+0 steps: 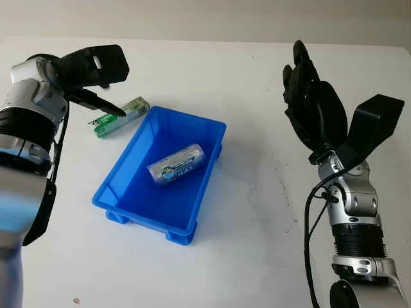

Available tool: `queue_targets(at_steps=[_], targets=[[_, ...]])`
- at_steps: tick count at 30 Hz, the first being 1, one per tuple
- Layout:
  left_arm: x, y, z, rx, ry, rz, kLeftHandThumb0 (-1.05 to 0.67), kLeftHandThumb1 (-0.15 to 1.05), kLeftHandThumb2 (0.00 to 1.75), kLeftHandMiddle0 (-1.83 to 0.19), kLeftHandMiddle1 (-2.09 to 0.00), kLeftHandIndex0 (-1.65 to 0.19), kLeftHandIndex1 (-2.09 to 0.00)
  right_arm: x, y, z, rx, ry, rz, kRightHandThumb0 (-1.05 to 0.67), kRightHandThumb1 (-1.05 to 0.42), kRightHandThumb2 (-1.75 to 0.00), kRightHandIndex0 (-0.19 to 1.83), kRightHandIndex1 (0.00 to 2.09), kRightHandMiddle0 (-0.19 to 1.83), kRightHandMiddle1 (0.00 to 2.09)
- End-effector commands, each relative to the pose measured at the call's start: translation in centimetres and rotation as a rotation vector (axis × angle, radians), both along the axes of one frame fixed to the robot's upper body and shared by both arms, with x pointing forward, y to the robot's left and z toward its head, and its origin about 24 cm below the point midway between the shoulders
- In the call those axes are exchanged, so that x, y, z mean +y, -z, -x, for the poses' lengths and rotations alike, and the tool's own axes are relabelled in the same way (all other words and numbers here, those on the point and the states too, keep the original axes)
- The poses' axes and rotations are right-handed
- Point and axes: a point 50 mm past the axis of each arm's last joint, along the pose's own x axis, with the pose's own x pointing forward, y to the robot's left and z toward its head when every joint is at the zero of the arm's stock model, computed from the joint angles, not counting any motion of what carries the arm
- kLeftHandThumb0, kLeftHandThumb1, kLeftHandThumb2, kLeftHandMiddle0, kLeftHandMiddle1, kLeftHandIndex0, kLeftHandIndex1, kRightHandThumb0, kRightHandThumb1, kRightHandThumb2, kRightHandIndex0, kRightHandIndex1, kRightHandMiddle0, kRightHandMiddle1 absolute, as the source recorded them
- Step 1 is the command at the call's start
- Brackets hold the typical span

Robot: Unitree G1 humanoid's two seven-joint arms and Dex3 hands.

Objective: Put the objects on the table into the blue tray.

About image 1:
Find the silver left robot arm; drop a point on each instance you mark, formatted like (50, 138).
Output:
(25, 115)

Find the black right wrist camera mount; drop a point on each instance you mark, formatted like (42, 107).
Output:
(375, 122)

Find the green toothpaste box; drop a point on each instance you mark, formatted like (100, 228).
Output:
(109, 125)

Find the silver purple garbage bag roll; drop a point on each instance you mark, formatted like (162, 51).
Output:
(176, 165)

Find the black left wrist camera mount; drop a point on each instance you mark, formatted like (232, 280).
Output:
(109, 64)

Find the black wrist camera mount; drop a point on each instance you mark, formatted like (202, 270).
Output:
(109, 64)
(375, 122)

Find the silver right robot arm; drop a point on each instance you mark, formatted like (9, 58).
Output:
(359, 202)

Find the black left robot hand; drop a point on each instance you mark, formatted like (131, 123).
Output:
(102, 104)

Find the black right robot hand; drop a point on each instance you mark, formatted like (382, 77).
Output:
(324, 115)

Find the blue plastic tray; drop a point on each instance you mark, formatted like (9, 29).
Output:
(135, 199)

